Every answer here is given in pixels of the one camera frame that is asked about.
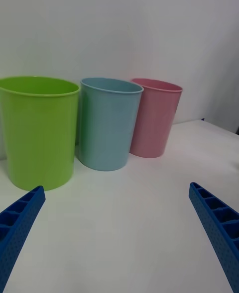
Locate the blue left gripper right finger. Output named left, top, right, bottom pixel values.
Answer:
left=188, top=182, right=239, bottom=293

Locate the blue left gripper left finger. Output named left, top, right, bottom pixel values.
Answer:
left=0, top=185, right=46, bottom=293

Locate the green plastic bin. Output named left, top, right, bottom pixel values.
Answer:
left=0, top=76, right=81, bottom=192

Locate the pink plastic bin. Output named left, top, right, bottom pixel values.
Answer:
left=128, top=78, right=184, bottom=159

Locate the pale blue plastic bin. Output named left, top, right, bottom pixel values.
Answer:
left=77, top=77, right=144, bottom=172

